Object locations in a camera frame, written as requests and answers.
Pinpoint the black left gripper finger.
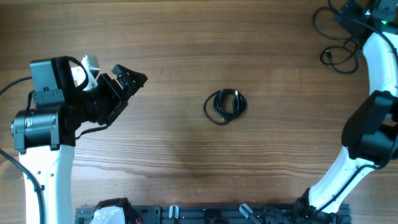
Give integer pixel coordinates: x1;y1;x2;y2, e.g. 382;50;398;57
106;101;128;125
112;64;148;100

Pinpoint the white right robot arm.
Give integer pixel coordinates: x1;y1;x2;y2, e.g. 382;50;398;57
293;1;397;223

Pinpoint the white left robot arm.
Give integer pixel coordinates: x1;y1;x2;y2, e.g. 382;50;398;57
11;55;148;223

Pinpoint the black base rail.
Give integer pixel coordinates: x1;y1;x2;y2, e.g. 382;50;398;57
74;204;352;224

